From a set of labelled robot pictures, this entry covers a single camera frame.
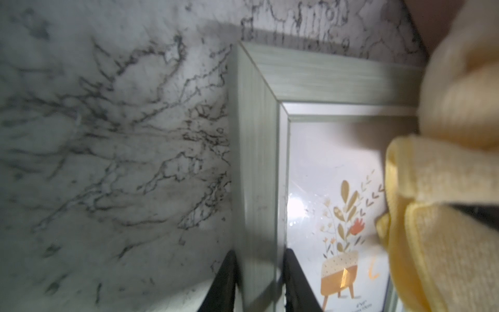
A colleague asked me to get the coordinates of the grey-green picture frame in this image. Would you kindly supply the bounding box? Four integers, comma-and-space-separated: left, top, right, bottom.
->
228, 42, 422, 311

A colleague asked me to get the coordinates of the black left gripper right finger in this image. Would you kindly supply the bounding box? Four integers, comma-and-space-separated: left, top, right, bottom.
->
283, 248, 322, 312

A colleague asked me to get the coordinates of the yellow cleaning cloth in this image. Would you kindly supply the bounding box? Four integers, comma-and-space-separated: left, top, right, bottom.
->
376, 1, 498, 311

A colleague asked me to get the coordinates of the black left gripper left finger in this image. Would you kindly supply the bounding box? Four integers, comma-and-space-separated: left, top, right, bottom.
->
198, 250, 239, 312

